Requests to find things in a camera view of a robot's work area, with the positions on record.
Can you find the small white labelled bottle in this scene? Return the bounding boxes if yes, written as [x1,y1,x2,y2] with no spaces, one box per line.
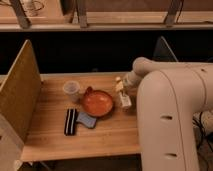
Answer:
[115,77,132,109]

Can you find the white container on shelf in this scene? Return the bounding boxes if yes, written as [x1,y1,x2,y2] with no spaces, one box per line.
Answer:
[23,0,37,17]

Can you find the left wooden divider panel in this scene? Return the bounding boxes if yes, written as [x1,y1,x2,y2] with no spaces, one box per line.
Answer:
[0,40,41,146]

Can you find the translucent plastic cup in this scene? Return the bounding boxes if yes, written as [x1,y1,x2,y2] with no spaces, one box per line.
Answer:
[63,81,80,103]

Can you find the black white striped object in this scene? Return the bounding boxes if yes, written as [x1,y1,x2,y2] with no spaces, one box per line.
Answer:
[64,109,78,136]

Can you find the black floor cables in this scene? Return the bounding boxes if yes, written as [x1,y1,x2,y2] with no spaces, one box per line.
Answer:
[192,111,213,171]

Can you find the background shelf rail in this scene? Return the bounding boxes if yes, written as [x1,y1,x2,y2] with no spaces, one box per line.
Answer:
[0,0,213,32]

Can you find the right divider panel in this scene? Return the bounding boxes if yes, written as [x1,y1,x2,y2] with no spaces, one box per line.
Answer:
[153,36,178,62]

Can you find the orange ceramic bowl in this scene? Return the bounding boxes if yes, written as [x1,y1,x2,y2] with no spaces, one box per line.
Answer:
[81,87,114,117]

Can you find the blue sponge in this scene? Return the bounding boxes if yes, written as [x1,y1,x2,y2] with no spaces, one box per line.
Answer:
[77,112,97,129]

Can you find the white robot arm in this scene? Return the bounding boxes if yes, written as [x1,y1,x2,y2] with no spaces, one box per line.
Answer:
[124,57,213,171]

